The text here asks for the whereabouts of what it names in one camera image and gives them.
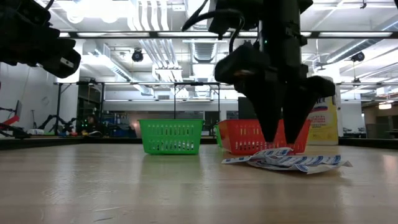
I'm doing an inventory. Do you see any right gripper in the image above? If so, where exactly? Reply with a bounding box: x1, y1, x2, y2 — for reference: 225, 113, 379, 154
214, 0, 336, 144

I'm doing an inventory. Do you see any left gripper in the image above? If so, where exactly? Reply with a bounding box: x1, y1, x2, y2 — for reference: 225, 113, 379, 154
0, 26, 81, 78

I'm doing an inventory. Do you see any red plastic mesh basket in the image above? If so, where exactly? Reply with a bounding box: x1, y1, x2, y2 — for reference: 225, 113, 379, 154
217, 119, 312, 156

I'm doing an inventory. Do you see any green plastic mesh basket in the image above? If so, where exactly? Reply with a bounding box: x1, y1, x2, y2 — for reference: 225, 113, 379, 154
213, 124, 224, 148
139, 119, 205, 156

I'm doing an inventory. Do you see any black computer monitor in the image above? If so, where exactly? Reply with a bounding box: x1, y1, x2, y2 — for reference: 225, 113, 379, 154
238, 96, 259, 121

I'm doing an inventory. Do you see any Lysol wipes canister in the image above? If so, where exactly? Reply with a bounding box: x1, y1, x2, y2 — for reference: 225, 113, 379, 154
306, 95, 340, 146

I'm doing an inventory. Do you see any dark equipment rack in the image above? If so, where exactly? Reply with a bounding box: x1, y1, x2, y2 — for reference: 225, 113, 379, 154
76, 81, 106, 135

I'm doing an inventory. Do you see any person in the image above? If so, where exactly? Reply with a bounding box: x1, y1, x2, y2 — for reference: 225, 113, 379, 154
81, 114, 104, 136

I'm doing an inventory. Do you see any black ceiling spotlight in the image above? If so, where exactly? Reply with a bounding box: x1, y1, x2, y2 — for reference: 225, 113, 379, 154
350, 51, 366, 63
131, 49, 145, 63

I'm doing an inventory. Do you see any black red background device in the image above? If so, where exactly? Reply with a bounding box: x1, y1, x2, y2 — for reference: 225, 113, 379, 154
0, 100, 30, 140

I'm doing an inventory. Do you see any black overhead light bar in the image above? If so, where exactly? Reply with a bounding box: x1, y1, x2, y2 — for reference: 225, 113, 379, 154
58, 30, 393, 40

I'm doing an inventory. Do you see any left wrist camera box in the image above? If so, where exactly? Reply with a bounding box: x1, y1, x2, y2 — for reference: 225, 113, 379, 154
0, 0, 52, 30

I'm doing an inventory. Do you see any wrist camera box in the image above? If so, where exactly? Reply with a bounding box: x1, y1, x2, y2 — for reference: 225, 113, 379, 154
0, 0, 52, 30
207, 0, 265, 37

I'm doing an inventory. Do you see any black background rig frame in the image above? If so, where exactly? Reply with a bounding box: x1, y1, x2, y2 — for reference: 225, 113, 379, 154
173, 82, 221, 121

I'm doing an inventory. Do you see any round silver air duct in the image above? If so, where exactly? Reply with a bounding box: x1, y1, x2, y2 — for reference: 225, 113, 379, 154
183, 0, 229, 64

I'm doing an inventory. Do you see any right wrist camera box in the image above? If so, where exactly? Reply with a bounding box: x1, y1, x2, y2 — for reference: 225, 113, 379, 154
207, 0, 265, 37

